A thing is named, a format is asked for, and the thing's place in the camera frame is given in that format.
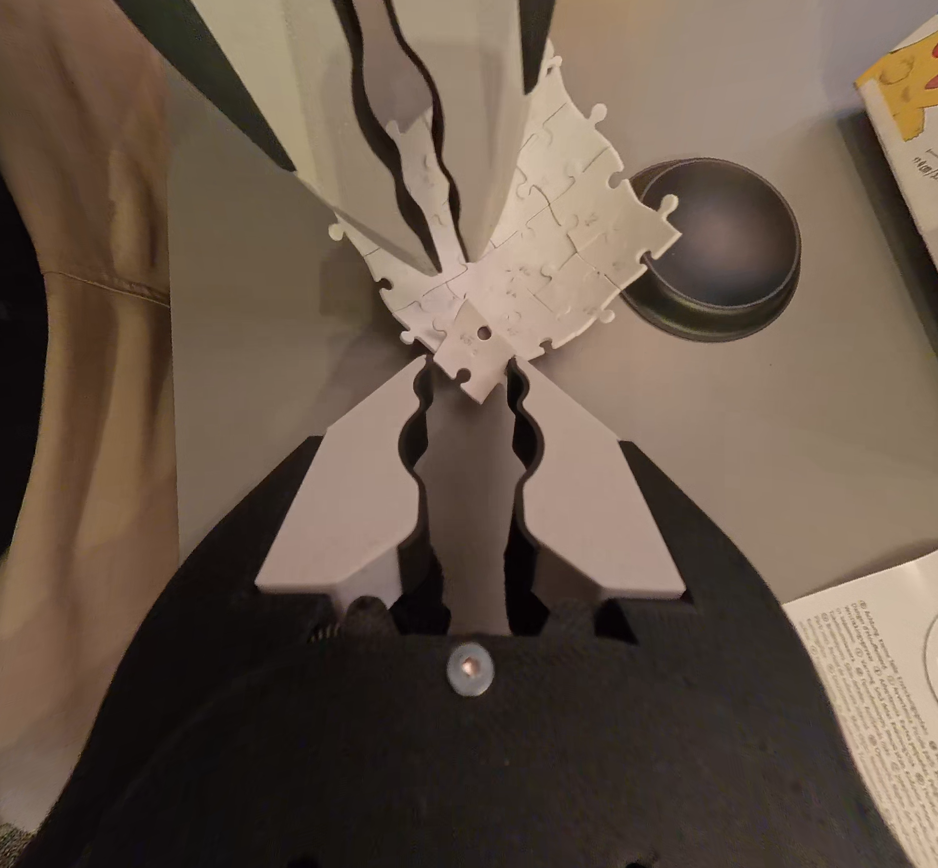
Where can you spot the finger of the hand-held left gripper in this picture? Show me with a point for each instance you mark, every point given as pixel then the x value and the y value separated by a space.
pixel 469 17
pixel 278 61

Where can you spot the single white puzzle piece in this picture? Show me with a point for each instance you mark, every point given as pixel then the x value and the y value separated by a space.
pixel 473 355

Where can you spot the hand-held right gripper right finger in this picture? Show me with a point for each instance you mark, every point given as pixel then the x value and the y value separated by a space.
pixel 593 516

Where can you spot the beige jacket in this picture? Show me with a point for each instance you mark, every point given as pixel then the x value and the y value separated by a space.
pixel 88 223

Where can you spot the partly built white puzzle ball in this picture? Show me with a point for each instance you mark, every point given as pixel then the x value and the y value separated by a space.
pixel 579 223

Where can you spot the printed paper instruction leaflet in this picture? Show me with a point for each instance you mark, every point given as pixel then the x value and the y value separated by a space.
pixel 872 677

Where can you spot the puzzle box with yellow figure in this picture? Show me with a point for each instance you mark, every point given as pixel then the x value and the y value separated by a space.
pixel 909 120

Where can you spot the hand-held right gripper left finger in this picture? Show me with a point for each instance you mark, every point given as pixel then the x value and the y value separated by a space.
pixel 344 516

